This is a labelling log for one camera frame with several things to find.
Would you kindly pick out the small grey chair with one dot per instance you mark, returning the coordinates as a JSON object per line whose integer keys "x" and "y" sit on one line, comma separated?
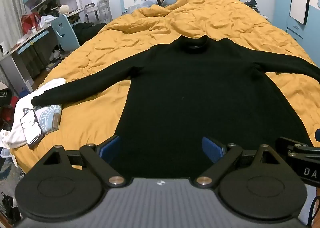
{"x": 105, "y": 9}
{"x": 91, "y": 13}

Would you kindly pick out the yellow quilted blanket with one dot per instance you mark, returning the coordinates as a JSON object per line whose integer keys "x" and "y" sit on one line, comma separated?
{"x": 200, "y": 13}

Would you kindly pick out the white and blue desk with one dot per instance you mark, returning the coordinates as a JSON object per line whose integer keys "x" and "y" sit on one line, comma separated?
{"x": 25, "y": 43}

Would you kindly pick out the dark cloth heap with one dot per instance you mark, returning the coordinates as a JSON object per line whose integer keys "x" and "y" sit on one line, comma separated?
{"x": 86, "y": 31}

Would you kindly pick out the white printed t-shirt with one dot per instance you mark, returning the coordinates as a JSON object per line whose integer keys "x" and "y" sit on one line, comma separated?
{"x": 15, "y": 130}

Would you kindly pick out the blue pillow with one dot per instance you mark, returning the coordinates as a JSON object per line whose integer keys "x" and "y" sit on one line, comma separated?
{"x": 170, "y": 1}

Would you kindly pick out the white ball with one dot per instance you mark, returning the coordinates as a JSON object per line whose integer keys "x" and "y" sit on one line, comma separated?
{"x": 64, "y": 9}

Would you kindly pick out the blue chair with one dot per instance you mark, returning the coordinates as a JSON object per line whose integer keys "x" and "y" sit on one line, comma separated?
{"x": 65, "y": 33}

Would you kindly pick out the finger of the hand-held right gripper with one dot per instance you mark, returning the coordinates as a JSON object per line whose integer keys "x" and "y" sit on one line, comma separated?
{"x": 297, "y": 146}

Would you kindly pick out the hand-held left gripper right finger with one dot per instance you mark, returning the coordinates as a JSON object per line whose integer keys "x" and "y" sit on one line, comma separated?
{"x": 212, "y": 150}

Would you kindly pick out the dark clothes pile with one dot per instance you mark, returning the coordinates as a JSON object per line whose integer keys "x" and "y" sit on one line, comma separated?
{"x": 252, "y": 5}

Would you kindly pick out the black smartphone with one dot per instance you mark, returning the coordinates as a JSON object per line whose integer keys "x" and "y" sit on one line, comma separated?
{"x": 31, "y": 128}

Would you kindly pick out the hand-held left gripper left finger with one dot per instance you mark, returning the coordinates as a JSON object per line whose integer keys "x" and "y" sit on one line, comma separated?
{"x": 110, "y": 148}

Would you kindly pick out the black turtleneck sweater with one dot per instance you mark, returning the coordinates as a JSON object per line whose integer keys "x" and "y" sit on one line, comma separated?
{"x": 187, "y": 93}

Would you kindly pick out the blue wardrobe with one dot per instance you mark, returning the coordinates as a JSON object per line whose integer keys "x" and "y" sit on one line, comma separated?
{"x": 282, "y": 5}

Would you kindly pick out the red bag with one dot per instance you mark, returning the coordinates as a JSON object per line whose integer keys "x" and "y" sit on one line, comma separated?
{"x": 28, "y": 21}

